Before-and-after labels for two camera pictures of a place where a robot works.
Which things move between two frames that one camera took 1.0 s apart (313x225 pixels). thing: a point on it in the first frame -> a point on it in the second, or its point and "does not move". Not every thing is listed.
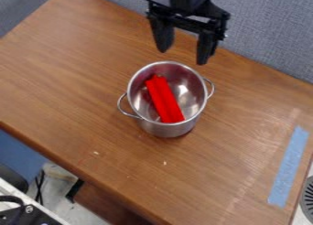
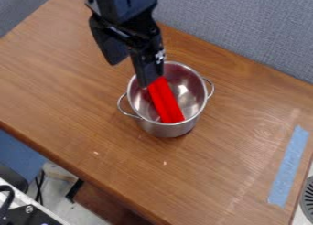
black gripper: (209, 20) -> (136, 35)
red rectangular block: (165, 102) does not move
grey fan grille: (306, 198) does not move
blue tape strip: (287, 177) does not move
